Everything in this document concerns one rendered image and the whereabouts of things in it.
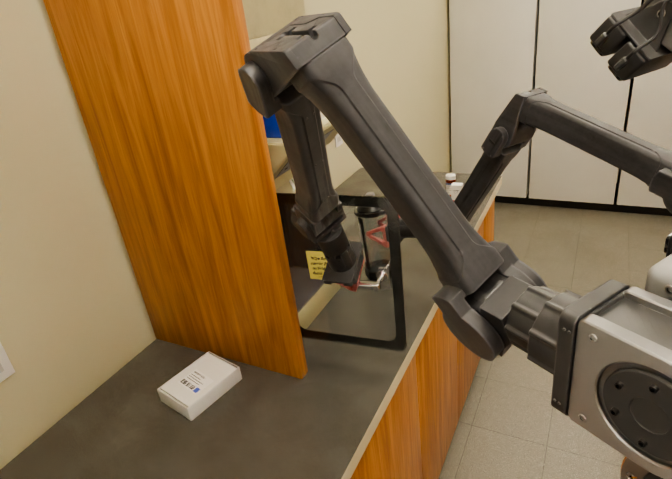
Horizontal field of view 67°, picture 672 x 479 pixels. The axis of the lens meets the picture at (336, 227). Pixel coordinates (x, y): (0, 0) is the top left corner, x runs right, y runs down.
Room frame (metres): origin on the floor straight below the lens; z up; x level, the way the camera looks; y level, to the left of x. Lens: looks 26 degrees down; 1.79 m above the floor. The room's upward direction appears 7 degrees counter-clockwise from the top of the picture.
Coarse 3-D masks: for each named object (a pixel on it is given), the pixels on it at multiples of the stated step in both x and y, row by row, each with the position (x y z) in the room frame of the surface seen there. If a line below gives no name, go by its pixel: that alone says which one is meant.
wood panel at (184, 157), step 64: (64, 0) 1.17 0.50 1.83; (128, 0) 1.08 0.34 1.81; (192, 0) 1.00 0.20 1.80; (128, 64) 1.10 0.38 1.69; (192, 64) 1.01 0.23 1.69; (128, 128) 1.13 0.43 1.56; (192, 128) 1.03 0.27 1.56; (256, 128) 0.96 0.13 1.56; (128, 192) 1.16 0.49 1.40; (192, 192) 1.06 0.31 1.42; (256, 192) 0.97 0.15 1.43; (192, 256) 1.08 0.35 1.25; (256, 256) 0.99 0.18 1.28; (192, 320) 1.11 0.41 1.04; (256, 320) 1.01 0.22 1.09
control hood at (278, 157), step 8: (328, 128) 1.16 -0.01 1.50; (328, 136) 1.24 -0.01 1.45; (272, 144) 1.04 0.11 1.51; (280, 144) 1.03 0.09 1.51; (272, 152) 1.04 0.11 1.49; (280, 152) 1.03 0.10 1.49; (272, 160) 1.04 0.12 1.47; (280, 160) 1.03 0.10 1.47; (272, 168) 1.04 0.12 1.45; (280, 168) 1.05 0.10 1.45
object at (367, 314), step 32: (288, 224) 1.05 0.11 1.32; (352, 224) 0.99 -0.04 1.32; (384, 224) 0.96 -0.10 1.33; (288, 256) 1.05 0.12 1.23; (384, 256) 0.96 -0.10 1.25; (320, 288) 1.02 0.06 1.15; (384, 288) 0.96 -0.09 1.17; (320, 320) 1.03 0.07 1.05; (352, 320) 1.00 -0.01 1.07; (384, 320) 0.96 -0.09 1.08
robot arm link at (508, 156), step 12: (492, 132) 1.05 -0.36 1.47; (504, 132) 1.03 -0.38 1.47; (492, 144) 1.05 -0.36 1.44; (504, 144) 1.04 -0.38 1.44; (516, 144) 1.09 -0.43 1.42; (492, 156) 1.05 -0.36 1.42; (504, 156) 1.05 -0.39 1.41; (480, 168) 1.11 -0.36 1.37; (492, 168) 1.08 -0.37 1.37; (504, 168) 1.10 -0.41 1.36; (468, 180) 1.15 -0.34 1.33; (480, 180) 1.11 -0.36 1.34; (492, 180) 1.10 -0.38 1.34; (468, 192) 1.14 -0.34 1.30; (480, 192) 1.12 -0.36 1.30; (456, 204) 1.18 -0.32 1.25; (468, 204) 1.15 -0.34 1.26; (480, 204) 1.16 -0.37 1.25; (468, 216) 1.16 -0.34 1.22
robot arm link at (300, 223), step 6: (294, 210) 0.92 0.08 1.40; (294, 216) 0.93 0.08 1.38; (342, 216) 0.86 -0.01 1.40; (294, 222) 0.93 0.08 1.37; (300, 222) 0.82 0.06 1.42; (306, 222) 0.82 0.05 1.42; (336, 222) 0.86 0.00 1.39; (300, 228) 0.83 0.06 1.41; (306, 228) 0.82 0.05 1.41; (330, 228) 0.85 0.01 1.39; (306, 234) 0.82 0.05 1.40; (312, 234) 0.82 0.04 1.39; (324, 234) 0.84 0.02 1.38; (312, 240) 0.84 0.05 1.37; (318, 240) 0.84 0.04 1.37
